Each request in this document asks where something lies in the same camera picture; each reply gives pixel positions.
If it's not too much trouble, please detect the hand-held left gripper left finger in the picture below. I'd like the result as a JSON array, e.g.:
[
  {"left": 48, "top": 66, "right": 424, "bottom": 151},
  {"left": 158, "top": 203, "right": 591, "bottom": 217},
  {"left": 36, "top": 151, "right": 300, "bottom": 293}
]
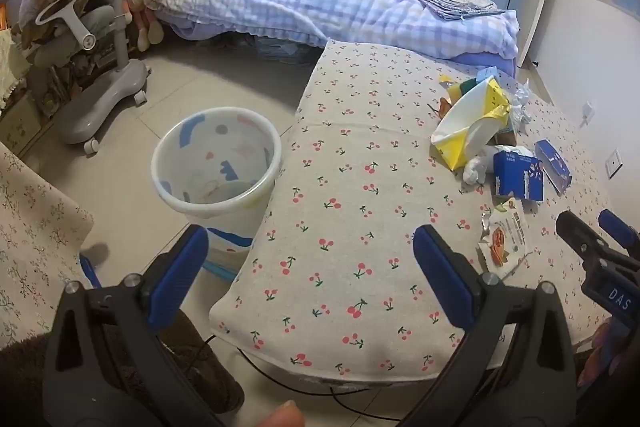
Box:
[{"left": 42, "top": 225, "right": 226, "bottom": 427}]

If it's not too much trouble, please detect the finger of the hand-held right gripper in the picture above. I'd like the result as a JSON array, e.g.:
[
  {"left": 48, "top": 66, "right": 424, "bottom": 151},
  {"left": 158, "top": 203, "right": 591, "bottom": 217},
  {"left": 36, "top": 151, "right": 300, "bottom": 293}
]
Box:
[
  {"left": 556, "top": 210, "right": 609, "bottom": 261},
  {"left": 598, "top": 209, "right": 640, "bottom": 253}
]

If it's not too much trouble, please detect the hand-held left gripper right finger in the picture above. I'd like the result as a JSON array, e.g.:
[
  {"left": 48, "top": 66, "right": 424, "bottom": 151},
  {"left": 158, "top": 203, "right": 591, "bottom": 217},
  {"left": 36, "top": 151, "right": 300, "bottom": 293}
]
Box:
[{"left": 400, "top": 224, "right": 581, "bottom": 427}]

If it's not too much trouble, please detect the white orange snack wrapper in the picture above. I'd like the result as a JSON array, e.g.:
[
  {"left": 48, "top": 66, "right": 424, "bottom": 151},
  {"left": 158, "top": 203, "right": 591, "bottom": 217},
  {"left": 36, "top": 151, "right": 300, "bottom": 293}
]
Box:
[{"left": 477, "top": 198, "right": 536, "bottom": 280}]

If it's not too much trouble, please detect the white patterned plastic bin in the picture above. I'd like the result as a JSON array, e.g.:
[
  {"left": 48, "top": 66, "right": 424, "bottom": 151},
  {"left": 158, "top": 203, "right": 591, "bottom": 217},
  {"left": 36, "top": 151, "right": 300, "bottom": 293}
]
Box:
[{"left": 151, "top": 107, "right": 283, "bottom": 283}]

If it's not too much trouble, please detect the dark blue carton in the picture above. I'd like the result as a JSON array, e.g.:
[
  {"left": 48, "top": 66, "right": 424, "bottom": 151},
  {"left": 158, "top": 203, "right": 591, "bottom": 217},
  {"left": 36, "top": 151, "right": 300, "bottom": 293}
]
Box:
[
  {"left": 534, "top": 139, "right": 573, "bottom": 195},
  {"left": 492, "top": 146, "right": 545, "bottom": 204}
]

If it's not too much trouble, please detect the yellow and white bag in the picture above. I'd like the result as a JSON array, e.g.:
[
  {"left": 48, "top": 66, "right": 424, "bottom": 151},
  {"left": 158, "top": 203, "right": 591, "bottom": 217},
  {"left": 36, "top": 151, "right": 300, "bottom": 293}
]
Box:
[{"left": 431, "top": 76, "right": 512, "bottom": 171}]

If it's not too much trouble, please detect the person's right hand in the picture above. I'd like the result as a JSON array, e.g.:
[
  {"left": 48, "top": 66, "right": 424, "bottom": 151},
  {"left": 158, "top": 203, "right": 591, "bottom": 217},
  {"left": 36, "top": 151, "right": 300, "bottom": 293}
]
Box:
[{"left": 577, "top": 319, "right": 618, "bottom": 390}]

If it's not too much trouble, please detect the person's left hand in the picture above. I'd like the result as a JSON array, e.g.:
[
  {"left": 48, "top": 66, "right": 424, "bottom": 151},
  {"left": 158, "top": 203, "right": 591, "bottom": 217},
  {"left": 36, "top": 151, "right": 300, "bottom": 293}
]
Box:
[{"left": 262, "top": 399, "right": 306, "bottom": 427}]

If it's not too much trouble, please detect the brown fuzzy slipper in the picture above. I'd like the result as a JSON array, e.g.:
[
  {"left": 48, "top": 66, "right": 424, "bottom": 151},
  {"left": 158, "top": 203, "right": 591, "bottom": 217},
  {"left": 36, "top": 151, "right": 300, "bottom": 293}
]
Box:
[{"left": 160, "top": 307, "right": 246, "bottom": 413}]

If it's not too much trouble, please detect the white bottle with green print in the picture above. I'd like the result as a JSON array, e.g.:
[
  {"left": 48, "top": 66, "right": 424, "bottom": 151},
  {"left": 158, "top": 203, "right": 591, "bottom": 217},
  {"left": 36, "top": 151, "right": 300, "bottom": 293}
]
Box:
[{"left": 462, "top": 154, "right": 496, "bottom": 185}]

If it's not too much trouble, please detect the cherry print tablecloth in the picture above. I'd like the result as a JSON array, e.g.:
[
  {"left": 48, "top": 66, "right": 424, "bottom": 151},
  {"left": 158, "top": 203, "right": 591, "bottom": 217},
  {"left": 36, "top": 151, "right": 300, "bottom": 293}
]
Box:
[{"left": 207, "top": 39, "right": 640, "bottom": 383}]

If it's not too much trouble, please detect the brown paper packet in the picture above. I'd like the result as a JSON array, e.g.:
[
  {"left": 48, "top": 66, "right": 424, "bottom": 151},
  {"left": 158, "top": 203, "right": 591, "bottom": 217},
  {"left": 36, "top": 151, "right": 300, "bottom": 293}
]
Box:
[{"left": 492, "top": 126, "right": 521, "bottom": 146}]

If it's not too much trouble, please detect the clear crumpled plastic wrap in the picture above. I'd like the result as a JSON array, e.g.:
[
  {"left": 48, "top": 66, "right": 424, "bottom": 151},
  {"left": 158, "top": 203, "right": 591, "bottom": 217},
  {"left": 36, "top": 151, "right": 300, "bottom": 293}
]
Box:
[{"left": 507, "top": 79, "right": 536, "bottom": 128}]

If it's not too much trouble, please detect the beige floral cloth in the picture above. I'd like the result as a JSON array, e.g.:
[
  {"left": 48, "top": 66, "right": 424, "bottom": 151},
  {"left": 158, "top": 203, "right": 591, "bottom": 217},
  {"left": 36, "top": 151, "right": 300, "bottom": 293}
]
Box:
[{"left": 0, "top": 142, "right": 96, "bottom": 348}]

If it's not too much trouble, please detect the yellow snack wrapper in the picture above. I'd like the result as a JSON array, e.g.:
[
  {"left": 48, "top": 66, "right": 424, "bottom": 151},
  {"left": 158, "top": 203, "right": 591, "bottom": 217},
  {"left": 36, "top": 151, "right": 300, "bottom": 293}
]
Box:
[{"left": 439, "top": 75, "right": 463, "bottom": 105}]

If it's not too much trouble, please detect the grey adjustable chair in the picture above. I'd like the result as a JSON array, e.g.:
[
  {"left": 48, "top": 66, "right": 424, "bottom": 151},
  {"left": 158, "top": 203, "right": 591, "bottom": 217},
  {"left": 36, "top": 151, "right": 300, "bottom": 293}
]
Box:
[{"left": 22, "top": 0, "right": 151, "bottom": 155}]

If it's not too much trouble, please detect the purple bed sheet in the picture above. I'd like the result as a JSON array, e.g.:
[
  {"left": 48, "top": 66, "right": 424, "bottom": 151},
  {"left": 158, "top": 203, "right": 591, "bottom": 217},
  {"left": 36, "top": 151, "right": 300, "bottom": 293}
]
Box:
[{"left": 452, "top": 51, "right": 517, "bottom": 78}]

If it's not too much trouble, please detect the cardboard box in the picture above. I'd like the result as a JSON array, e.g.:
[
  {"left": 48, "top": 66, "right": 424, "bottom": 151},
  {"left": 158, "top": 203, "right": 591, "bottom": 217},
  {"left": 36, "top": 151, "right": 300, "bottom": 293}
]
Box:
[{"left": 0, "top": 99, "right": 43, "bottom": 155}]

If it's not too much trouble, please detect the folded striped cloth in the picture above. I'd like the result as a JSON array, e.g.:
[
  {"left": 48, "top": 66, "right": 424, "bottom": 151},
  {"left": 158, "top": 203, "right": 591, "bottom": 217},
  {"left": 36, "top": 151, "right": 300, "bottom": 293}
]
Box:
[{"left": 410, "top": 0, "right": 506, "bottom": 22}]

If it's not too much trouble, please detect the beige lace cloth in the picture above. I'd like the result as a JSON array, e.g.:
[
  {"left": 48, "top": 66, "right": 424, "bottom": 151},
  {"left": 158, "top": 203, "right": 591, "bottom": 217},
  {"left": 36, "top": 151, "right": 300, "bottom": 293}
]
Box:
[{"left": 0, "top": 27, "right": 33, "bottom": 108}]

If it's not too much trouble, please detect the black cable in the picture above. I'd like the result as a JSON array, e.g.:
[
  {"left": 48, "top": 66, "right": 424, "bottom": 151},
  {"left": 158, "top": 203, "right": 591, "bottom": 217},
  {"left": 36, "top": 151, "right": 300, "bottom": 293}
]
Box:
[{"left": 200, "top": 334, "right": 401, "bottom": 423}]

